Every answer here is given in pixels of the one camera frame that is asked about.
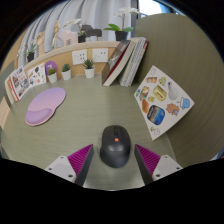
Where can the magazine with photo cover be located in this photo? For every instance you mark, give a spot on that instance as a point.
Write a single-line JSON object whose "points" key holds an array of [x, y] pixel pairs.
{"points": [[20, 83]]}

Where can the colourful sticker sheet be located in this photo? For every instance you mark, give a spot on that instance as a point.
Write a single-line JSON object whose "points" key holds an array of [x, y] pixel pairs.
{"points": [[163, 100]]}

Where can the dark horse figurine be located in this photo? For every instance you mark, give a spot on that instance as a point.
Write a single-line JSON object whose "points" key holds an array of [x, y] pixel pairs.
{"points": [[93, 32]]}

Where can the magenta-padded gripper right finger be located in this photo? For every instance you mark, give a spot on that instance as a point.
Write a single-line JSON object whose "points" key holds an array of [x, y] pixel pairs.
{"points": [[163, 165]]}

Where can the white orchid in black pot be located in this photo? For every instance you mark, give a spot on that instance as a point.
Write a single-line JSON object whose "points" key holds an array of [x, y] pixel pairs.
{"points": [[81, 38], [121, 35], [31, 57]]}

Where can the purple round disc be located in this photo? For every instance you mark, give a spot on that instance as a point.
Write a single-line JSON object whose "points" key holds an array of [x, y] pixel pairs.
{"points": [[50, 64]]}

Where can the purple mouse pad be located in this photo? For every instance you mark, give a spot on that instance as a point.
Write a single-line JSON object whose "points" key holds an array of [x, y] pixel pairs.
{"points": [[45, 106]]}

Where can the black computer mouse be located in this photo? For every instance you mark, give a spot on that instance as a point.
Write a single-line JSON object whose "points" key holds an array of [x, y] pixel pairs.
{"points": [[115, 146]]}

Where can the white wall socket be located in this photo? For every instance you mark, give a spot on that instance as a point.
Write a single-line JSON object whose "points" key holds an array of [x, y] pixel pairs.
{"points": [[100, 55], [79, 57]]}

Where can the window with dark frame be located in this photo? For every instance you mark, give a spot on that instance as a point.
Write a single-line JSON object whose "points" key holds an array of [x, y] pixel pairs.
{"points": [[156, 6]]}

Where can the grey curtain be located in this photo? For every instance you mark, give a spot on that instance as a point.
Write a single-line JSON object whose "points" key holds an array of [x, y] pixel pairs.
{"points": [[83, 11]]}

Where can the white card with pictures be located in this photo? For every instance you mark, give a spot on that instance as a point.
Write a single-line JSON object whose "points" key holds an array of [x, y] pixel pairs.
{"points": [[36, 75]]}

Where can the white-paged book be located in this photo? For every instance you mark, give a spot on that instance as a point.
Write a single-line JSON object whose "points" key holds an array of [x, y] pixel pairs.
{"points": [[135, 61]]}

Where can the wooden hand model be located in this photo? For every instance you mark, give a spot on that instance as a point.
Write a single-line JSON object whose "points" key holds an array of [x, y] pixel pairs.
{"points": [[40, 40]]}

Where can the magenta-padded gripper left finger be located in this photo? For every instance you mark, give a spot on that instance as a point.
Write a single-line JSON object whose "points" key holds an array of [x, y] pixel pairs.
{"points": [[63, 166]]}

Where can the small plant in white pot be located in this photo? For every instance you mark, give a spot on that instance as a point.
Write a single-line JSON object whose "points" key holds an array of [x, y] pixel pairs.
{"points": [[66, 75], [89, 72], [52, 78]]}

